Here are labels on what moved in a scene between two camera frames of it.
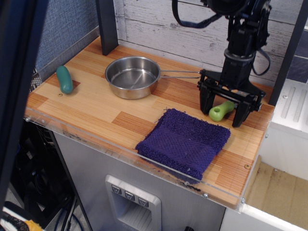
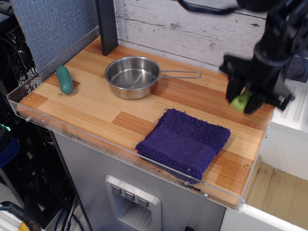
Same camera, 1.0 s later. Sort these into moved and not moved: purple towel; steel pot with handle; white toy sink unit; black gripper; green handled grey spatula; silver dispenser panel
Moved: green handled grey spatula; black gripper
Not moved: white toy sink unit; steel pot with handle; silver dispenser panel; purple towel
